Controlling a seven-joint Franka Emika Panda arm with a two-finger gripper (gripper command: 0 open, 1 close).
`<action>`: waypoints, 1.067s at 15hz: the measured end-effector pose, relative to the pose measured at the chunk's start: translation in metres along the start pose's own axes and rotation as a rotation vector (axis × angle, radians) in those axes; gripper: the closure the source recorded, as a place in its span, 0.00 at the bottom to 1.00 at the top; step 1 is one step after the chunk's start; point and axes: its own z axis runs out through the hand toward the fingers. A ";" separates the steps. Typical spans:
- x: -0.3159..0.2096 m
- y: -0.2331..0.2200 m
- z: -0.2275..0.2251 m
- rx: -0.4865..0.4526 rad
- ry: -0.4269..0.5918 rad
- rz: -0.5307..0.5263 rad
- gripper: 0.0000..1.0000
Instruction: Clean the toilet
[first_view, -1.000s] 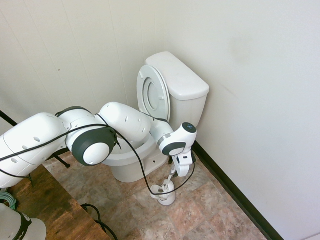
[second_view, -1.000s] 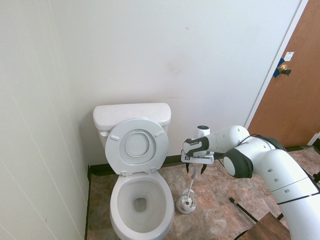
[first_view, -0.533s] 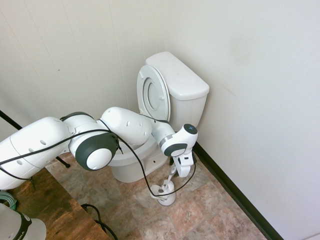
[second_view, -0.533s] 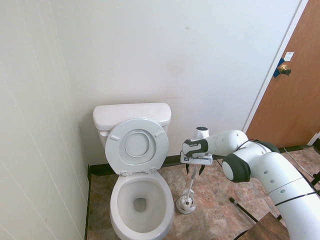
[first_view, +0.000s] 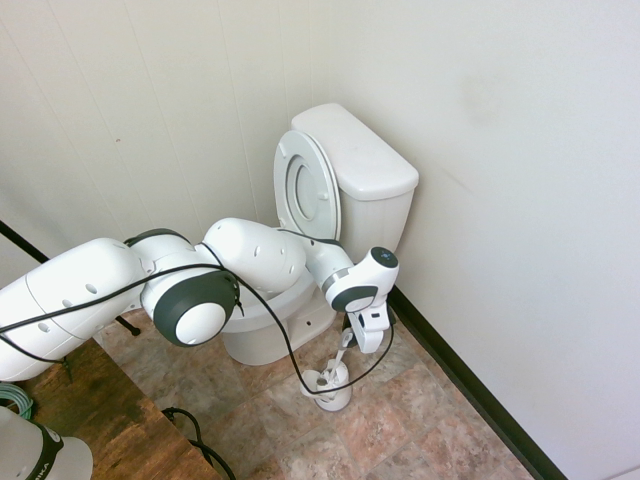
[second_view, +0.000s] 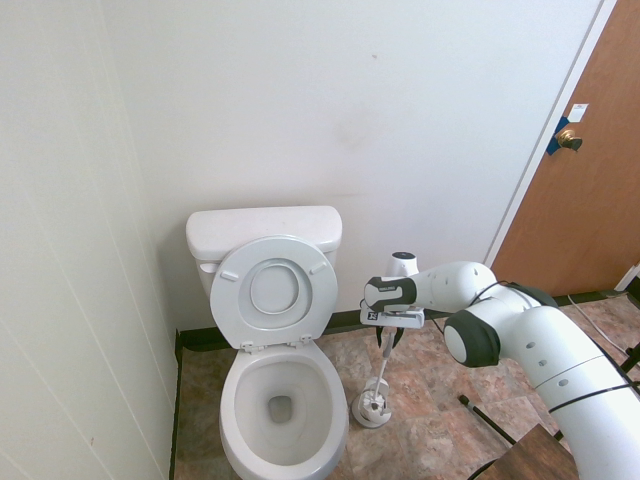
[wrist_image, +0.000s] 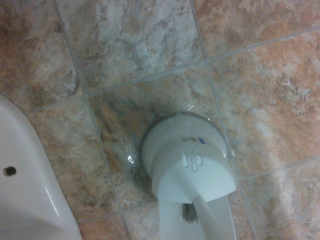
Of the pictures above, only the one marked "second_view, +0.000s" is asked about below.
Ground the white floor cable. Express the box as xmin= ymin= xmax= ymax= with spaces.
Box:
xmin=566 ymin=293 xmax=632 ymax=352

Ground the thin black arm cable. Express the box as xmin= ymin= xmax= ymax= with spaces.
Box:
xmin=432 ymin=279 xmax=640 ymax=414

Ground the white toilet brush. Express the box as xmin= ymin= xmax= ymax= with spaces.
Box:
xmin=360 ymin=328 xmax=393 ymax=417

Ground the black rubber baseboard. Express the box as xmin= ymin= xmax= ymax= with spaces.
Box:
xmin=166 ymin=328 xmax=187 ymax=480
xmin=176 ymin=306 xmax=451 ymax=352

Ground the white toilet seat cover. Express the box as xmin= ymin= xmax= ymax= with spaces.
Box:
xmin=240 ymin=256 xmax=315 ymax=322

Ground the brown wooden board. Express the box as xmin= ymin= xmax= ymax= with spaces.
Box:
xmin=496 ymin=423 xmax=581 ymax=480

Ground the brass door knob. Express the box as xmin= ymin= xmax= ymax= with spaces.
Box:
xmin=555 ymin=126 xmax=585 ymax=153

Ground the brown wooden door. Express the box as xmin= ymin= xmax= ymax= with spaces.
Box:
xmin=492 ymin=0 xmax=640 ymax=297

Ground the black camera tripod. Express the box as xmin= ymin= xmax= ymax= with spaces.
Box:
xmin=458 ymin=343 xmax=640 ymax=446

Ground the black floor cable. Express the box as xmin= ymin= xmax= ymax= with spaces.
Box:
xmin=468 ymin=458 xmax=503 ymax=480

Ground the white toilet tank lid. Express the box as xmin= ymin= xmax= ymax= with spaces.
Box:
xmin=185 ymin=205 xmax=345 ymax=254

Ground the white toilet bowl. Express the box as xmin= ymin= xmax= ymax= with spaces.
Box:
xmin=219 ymin=339 xmax=350 ymax=480

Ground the white door frame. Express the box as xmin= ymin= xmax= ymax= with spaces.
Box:
xmin=482 ymin=0 xmax=621 ymax=271

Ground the blue tape strip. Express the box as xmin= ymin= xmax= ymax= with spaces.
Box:
xmin=545 ymin=115 xmax=574 ymax=157

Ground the white plastic object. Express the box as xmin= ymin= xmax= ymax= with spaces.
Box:
xmin=613 ymin=263 xmax=640 ymax=294

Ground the white toilet brush holder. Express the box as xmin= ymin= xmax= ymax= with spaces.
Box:
xmin=352 ymin=378 xmax=393 ymax=430

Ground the white toilet seat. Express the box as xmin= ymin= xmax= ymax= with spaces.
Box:
xmin=209 ymin=235 xmax=340 ymax=354

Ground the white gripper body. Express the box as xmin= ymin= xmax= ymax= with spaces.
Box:
xmin=360 ymin=306 xmax=426 ymax=330

